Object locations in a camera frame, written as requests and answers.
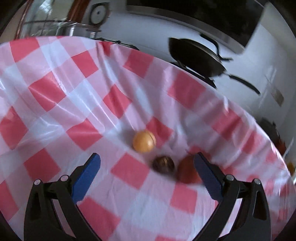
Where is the large dark red apple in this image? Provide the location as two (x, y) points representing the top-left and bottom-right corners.
(177, 155), (202, 184)

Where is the dark brown passion fruit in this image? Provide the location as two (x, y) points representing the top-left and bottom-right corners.
(152, 156), (175, 174)

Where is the red white checkered tablecloth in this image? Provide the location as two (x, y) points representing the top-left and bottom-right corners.
(1, 37), (295, 240)

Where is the yellow round fruit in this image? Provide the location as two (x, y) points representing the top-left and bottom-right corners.
(132, 130), (156, 153)

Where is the black wok pan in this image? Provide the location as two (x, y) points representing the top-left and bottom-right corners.
(168, 34), (260, 95)

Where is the round wall gauge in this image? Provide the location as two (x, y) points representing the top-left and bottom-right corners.
(89, 2), (110, 26)

